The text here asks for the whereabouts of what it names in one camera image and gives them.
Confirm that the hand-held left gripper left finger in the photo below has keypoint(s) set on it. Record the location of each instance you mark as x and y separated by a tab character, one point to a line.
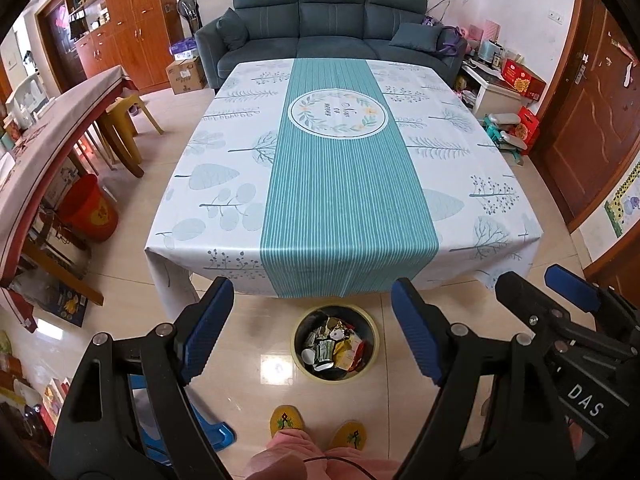
207	330

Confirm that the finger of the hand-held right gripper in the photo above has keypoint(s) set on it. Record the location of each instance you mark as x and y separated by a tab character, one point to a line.
520	295
572	287

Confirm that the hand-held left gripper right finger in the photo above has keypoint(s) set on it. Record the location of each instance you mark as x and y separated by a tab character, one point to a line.
420	335

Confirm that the gold foil packet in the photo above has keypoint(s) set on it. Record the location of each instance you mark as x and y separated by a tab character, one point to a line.
330	322

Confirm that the black bin with yellow rim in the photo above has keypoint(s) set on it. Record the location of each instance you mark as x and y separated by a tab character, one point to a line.
299	332

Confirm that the red cup with white lid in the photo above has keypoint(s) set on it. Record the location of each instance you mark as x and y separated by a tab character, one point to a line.
309	356

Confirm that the carved wooden door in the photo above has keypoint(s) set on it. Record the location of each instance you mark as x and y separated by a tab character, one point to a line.
585	120
620	270

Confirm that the blue plastic stool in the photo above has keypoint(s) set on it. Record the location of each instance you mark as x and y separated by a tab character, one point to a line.
215	435

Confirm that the blue picture box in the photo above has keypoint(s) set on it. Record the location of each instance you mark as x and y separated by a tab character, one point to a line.
70	305

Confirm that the person's pink pants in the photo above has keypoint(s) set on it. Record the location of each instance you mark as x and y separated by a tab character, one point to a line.
285	455

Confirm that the leaf printed teal tablecloth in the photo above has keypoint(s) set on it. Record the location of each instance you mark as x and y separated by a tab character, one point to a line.
220	180

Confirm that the small red gift box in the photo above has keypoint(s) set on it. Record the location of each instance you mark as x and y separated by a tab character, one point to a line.
527	127

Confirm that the red plastic bucket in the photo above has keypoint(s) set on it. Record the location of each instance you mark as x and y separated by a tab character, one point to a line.
90	210

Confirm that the white low cabinet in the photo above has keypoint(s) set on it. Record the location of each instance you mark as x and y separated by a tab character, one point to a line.
495	95

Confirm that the large red gift box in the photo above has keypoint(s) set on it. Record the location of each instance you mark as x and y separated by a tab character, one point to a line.
522	77

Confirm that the yellow plastic stool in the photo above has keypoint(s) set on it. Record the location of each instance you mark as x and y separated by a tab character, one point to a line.
122	127

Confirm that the pale green toaster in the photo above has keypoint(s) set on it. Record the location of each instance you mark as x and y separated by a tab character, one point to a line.
491	54

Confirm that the brown cardboard box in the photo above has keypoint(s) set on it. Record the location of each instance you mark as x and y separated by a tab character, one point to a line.
186	76

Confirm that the side table with pink cloth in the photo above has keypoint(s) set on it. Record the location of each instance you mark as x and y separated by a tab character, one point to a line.
55	125

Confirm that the purple bag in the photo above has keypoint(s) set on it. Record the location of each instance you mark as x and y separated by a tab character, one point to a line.
450	40

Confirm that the pink bag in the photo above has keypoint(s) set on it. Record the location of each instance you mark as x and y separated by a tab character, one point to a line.
487	30

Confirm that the dark teal sofa cushion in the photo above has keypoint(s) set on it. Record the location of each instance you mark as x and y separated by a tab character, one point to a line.
415	37
232	30

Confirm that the purple tissue pack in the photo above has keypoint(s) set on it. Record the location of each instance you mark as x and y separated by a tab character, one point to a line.
182	47

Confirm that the white plastic chair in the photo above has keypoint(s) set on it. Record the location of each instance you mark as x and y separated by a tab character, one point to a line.
27	100

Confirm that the dark teal sofa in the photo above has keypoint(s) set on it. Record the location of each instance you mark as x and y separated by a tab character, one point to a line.
330	42

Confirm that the brown wooden wardrobe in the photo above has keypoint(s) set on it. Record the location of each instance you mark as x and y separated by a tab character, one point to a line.
130	25

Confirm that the black floor fan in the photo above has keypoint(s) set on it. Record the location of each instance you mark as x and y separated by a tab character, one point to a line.
189	9

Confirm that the animal wall poster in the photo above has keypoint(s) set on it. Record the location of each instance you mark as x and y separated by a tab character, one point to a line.
620	205

